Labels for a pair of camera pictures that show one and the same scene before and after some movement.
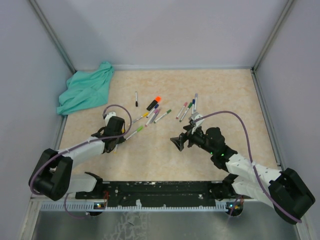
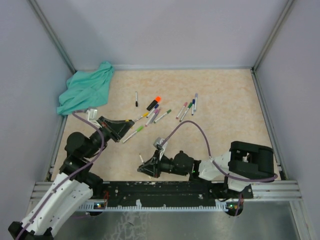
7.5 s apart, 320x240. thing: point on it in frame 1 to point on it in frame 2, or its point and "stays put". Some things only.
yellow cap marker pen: x=145 y=114 stays put
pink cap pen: x=156 y=112 stays put
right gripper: x=179 y=141 to x=153 y=167
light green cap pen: x=139 y=129 stays put
